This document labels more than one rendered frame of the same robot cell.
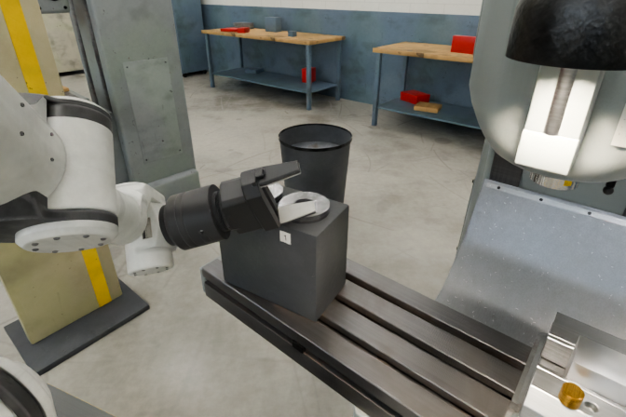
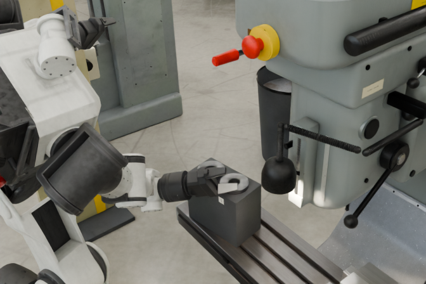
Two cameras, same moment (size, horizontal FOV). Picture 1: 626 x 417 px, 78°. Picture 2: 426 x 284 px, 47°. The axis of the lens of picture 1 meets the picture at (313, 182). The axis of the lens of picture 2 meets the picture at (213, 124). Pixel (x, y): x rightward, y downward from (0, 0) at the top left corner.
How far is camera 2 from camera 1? 0.87 m
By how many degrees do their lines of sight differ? 14
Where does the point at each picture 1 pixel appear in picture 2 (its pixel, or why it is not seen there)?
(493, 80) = not seen: hidden behind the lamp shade
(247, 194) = (200, 181)
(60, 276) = not seen: hidden behind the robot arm
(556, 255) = (397, 229)
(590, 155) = (316, 200)
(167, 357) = (148, 260)
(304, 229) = (230, 198)
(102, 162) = (142, 178)
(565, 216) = (405, 205)
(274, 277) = (215, 220)
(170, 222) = (162, 189)
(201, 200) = (178, 180)
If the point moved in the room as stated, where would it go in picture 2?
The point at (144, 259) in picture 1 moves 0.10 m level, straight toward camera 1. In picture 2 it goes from (149, 205) to (155, 228)
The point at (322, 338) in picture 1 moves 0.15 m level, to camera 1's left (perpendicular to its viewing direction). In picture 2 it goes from (238, 257) to (191, 250)
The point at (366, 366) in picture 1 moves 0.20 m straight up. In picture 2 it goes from (257, 274) to (258, 224)
